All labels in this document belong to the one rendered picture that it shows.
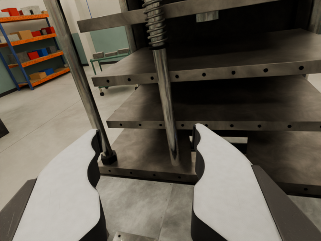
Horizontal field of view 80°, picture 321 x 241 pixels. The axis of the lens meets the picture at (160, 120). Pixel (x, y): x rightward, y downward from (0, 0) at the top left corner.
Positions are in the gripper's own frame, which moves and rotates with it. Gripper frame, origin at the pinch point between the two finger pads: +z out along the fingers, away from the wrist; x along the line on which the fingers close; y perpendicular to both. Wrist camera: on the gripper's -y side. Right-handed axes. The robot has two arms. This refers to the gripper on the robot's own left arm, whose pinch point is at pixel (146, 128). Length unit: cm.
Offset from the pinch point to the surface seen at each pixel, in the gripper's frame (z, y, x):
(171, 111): 69, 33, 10
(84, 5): 815, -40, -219
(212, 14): 92, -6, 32
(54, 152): 222, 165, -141
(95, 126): 80, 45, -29
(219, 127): 66, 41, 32
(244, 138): 61, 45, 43
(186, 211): 40, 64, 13
